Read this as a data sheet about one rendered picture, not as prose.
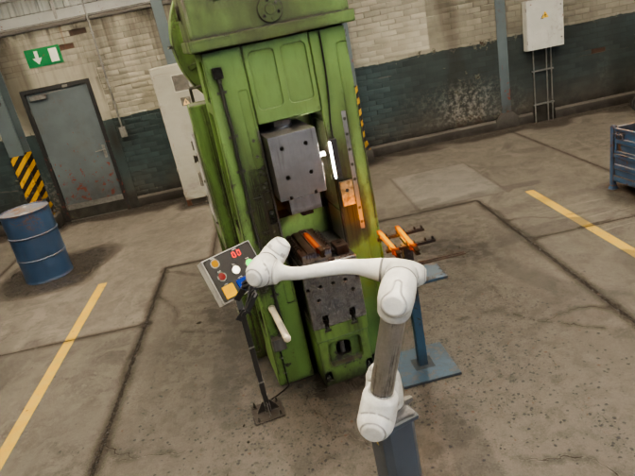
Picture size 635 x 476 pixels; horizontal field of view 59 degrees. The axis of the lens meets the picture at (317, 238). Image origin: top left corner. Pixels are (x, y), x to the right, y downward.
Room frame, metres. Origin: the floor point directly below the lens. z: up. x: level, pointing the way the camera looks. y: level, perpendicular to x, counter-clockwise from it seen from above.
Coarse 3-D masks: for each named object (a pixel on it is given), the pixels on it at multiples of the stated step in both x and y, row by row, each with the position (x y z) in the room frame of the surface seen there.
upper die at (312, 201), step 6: (300, 198) 3.32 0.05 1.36; (306, 198) 3.33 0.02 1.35; (312, 198) 3.34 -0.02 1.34; (318, 198) 3.35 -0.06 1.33; (288, 204) 3.34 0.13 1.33; (294, 204) 3.31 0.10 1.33; (300, 204) 3.32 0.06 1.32; (306, 204) 3.33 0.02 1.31; (312, 204) 3.34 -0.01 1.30; (318, 204) 3.35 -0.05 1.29; (288, 210) 3.38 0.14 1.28; (294, 210) 3.31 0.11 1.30; (300, 210) 3.32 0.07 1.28; (306, 210) 3.33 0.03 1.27
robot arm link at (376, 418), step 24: (384, 288) 1.86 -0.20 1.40; (408, 288) 1.85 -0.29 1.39; (384, 312) 1.82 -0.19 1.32; (408, 312) 1.84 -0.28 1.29; (384, 336) 1.89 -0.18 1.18; (384, 360) 1.89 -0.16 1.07; (384, 384) 1.90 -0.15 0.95; (360, 408) 1.94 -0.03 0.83; (384, 408) 1.88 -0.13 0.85; (360, 432) 1.88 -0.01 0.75; (384, 432) 1.84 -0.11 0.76
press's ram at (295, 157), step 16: (288, 128) 3.47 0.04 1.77; (304, 128) 3.36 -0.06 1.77; (272, 144) 3.30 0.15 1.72; (288, 144) 3.32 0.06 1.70; (304, 144) 3.35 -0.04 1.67; (272, 160) 3.30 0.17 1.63; (288, 160) 3.32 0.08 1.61; (304, 160) 3.34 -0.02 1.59; (320, 160) 3.36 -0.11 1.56; (272, 176) 3.38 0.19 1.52; (288, 176) 3.32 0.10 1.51; (304, 176) 3.34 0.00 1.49; (320, 176) 3.36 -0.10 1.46; (288, 192) 3.31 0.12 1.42; (304, 192) 3.33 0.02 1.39
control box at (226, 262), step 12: (228, 252) 3.11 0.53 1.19; (240, 252) 3.14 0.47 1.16; (252, 252) 3.17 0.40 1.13; (204, 264) 3.01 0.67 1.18; (228, 264) 3.06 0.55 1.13; (240, 264) 3.09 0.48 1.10; (204, 276) 3.01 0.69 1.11; (216, 276) 2.99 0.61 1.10; (228, 276) 3.02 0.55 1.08; (240, 276) 3.05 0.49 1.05; (216, 288) 2.94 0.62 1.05; (216, 300) 2.96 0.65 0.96; (228, 300) 2.92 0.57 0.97
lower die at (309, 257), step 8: (312, 232) 3.67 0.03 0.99; (288, 240) 3.65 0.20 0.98; (296, 240) 3.60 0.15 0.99; (304, 240) 3.56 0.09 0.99; (320, 240) 3.50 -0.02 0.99; (296, 248) 3.46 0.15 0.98; (304, 248) 3.41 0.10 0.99; (312, 248) 3.38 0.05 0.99; (328, 248) 3.35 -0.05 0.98; (304, 256) 3.31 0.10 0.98; (312, 256) 3.32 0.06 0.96; (328, 256) 3.35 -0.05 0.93; (304, 264) 3.31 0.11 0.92
